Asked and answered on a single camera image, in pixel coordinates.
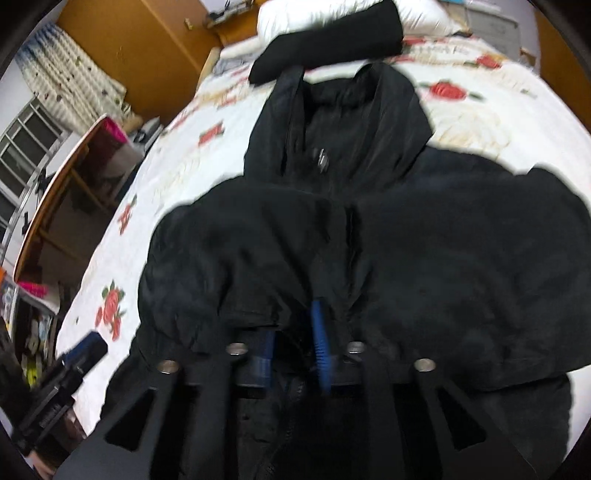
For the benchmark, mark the white nightstand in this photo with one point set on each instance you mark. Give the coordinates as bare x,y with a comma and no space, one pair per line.
489,23

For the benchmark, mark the wooden headboard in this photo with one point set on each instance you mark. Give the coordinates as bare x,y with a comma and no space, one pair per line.
210,64

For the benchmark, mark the black jacket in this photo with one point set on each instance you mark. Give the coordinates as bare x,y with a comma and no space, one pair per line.
415,230

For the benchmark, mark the wooden desk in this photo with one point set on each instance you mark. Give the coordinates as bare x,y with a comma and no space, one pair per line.
46,203

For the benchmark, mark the window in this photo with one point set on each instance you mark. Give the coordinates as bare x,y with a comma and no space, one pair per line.
23,138

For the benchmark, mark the white duvet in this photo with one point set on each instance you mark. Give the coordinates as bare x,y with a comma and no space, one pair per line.
429,18

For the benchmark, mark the dotted curtain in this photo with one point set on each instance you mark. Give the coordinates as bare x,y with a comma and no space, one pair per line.
69,78

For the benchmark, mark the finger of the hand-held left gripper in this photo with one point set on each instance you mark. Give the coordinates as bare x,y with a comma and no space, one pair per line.
87,346

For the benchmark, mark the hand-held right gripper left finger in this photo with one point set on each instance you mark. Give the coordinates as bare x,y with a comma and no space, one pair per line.
266,357

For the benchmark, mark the cardboard box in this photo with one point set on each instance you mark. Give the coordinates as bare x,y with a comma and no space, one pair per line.
528,56

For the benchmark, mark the black pillow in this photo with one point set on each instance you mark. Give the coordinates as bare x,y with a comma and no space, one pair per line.
332,37

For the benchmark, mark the wooden wardrobe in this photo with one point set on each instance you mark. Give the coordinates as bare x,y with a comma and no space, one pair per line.
549,41
138,46

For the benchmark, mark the bed with rose blanket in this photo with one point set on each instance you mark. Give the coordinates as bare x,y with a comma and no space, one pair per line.
194,175

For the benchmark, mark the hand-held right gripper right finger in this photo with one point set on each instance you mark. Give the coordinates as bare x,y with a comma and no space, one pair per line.
322,341

